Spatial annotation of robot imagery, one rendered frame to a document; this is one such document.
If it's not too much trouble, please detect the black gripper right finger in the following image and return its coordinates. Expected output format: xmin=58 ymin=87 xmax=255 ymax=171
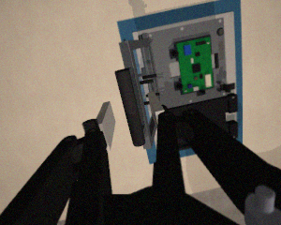
xmin=147 ymin=92 xmax=281 ymax=225

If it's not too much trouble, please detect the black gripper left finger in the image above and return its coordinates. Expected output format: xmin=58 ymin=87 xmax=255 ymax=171
xmin=0 ymin=101 xmax=115 ymax=225

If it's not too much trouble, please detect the green circuit board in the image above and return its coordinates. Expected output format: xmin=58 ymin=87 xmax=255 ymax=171
xmin=177 ymin=37 xmax=214 ymax=94

